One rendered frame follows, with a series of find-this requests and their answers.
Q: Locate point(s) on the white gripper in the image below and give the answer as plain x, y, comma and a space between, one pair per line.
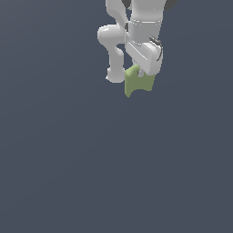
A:
142, 53

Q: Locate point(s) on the green block object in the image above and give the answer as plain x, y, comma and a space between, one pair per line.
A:
135, 82

